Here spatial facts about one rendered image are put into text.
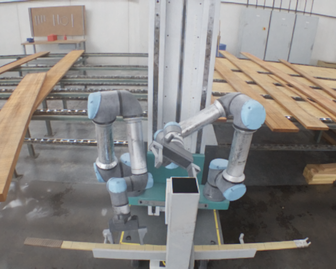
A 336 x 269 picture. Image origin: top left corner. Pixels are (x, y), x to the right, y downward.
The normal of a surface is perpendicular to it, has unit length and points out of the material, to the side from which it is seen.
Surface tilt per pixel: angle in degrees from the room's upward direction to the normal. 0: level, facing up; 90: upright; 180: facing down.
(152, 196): 0
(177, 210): 90
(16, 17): 88
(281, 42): 90
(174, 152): 90
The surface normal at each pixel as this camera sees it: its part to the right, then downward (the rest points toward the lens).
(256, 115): 0.30, 0.32
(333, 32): 0.05, 0.41
